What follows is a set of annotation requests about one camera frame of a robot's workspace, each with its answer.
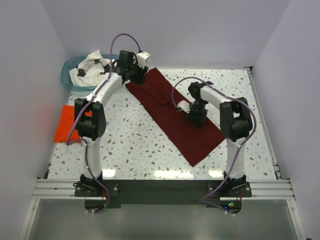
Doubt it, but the dark red t-shirt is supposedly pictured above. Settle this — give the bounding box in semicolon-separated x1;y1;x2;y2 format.
125;68;225;167

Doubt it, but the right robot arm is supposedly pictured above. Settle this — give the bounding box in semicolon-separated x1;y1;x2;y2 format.
186;81;257;201

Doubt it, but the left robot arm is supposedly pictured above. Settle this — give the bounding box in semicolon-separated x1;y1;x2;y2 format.
72;50;151;200

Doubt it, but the white t-shirt with black print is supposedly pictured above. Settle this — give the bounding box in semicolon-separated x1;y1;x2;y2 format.
69;50;111;88

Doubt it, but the teal plastic basket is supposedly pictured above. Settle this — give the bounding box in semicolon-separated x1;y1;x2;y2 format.
60;54;119;92

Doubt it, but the folded orange t-shirt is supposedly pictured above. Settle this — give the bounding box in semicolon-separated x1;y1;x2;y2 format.
53;104;93;144

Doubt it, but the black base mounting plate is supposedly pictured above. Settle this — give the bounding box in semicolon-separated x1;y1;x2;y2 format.
73;180;253;213

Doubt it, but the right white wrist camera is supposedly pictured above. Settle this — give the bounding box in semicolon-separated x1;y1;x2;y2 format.
176;100;191;114

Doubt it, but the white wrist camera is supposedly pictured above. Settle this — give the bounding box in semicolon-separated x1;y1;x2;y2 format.
176;100;191;114
136;51;151;68

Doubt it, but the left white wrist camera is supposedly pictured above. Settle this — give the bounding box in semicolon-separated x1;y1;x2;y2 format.
136;51;151;68

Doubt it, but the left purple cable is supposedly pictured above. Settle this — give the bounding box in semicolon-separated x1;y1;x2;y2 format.
66;33;145;215

